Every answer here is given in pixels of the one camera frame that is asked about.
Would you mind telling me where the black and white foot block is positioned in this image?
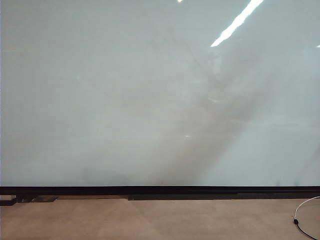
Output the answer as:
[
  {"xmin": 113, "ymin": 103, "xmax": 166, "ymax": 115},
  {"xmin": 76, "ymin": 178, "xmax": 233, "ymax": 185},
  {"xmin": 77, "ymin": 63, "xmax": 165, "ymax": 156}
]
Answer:
[{"xmin": 0, "ymin": 194, "xmax": 18, "ymax": 207}]

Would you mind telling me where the thin black cable with plug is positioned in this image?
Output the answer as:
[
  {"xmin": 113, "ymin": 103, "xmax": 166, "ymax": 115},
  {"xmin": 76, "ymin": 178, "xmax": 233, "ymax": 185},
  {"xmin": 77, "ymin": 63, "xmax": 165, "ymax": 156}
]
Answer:
[{"xmin": 292, "ymin": 217, "xmax": 320, "ymax": 240}]

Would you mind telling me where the large glass whiteboard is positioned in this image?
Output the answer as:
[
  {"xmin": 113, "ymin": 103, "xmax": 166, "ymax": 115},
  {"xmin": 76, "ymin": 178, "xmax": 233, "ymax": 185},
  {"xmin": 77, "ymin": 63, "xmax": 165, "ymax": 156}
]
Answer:
[{"xmin": 0, "ymin": 0, "xmax": 320, "ymax": 187}]

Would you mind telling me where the thin white cable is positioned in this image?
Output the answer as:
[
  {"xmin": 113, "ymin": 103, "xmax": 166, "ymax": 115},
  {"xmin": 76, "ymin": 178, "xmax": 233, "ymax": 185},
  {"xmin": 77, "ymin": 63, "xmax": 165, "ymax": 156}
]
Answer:
[{"xmin": 294, "ymin": 195, "xmax": 320, "ymax": 221}]

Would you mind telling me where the black whiteboard frame rail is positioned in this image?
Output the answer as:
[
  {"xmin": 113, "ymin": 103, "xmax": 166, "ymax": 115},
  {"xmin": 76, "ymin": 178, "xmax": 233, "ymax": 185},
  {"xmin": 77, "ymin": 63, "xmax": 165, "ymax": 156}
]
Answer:
[{"xmin": 0, "ymin": 185, "xmax": 320, "ymax": 196}]

